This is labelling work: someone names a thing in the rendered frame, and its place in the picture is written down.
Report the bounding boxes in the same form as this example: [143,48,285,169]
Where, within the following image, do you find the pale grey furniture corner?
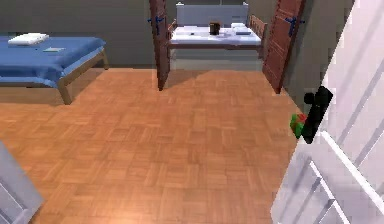
[0,141,45,224]

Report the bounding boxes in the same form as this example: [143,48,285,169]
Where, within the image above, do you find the brown wooden room door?
[148,0,172,92]
[261,0,306,95]

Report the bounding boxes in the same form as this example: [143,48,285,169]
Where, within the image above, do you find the white pillow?
[7,32,50,46]
[230,22,252,36]

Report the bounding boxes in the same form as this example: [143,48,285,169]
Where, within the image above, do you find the green and red object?
[289,113,308,140]

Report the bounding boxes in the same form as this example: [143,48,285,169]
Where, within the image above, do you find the white room door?
[270,0,384,224]

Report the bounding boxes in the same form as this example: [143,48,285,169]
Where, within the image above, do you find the white bed with brown frame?
[167,1,268,61]

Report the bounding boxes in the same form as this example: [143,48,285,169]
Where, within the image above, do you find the blue door handle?
[147,15,166,36]
[285,16,306,38]

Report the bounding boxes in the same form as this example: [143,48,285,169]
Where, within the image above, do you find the black door handle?
[301,85,334,145]

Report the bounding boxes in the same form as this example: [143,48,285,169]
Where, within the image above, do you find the blue bed with wooden frame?
[0,33,110,106]

